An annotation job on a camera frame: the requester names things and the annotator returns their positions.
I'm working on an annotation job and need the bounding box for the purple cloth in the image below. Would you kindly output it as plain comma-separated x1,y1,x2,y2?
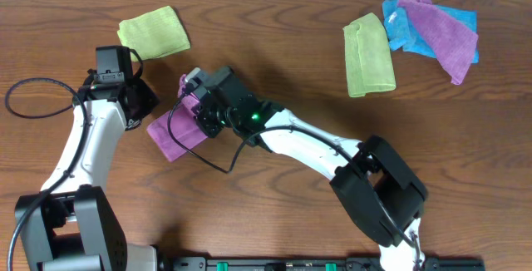
397,0,479,85
146,96,207,162

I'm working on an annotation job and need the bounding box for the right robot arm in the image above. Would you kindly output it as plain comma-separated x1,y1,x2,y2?
193,101,428,270

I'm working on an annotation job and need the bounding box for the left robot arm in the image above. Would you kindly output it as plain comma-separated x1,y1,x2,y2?
10,78,165,270

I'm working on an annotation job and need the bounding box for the folded green cloth left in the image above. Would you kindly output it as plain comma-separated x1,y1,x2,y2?
117,6,191,60

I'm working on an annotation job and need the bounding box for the green cloth right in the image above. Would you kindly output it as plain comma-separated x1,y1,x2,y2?
343,12,397,98

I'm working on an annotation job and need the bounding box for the blue cloth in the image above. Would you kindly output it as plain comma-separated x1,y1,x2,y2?
382,0,477,58

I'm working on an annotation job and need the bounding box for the right black cable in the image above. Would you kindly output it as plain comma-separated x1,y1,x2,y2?
166,82,421,271

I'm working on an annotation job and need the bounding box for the black cable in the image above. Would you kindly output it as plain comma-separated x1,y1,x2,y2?
166,82,421,271
3,48,145,271

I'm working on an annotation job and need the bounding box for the left black cable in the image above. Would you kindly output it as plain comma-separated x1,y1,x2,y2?
3,48,145,271

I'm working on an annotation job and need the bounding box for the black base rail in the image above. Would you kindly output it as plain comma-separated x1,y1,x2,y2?
168,257,485,271

